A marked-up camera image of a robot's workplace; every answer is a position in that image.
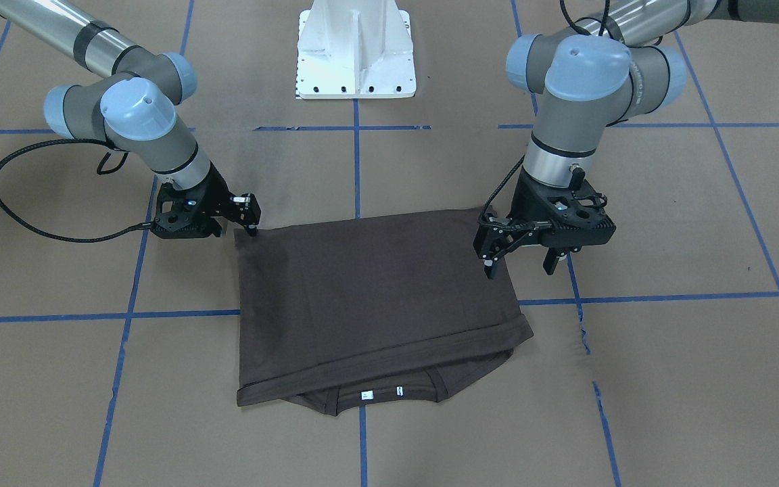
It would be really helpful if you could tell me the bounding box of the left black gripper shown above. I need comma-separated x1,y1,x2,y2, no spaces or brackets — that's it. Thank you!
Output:
473,170,617,280

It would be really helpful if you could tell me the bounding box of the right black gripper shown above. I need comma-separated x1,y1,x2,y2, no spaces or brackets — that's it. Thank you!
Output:
151,166,260,239

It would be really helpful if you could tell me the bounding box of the brown t-shirt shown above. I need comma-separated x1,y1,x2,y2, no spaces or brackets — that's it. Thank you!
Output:
235,209,533,416

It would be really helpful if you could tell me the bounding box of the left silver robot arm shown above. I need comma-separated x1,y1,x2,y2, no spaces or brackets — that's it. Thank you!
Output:
473,1,779,279

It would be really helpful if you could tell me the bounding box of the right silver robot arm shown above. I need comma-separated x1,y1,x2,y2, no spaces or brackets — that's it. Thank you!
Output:
0,1,262,239

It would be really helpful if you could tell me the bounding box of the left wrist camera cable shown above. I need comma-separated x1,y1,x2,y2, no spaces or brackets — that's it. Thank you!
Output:
479,154,527,224

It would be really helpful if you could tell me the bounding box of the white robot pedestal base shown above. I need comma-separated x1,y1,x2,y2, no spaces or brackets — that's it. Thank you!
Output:
295,1,417,99

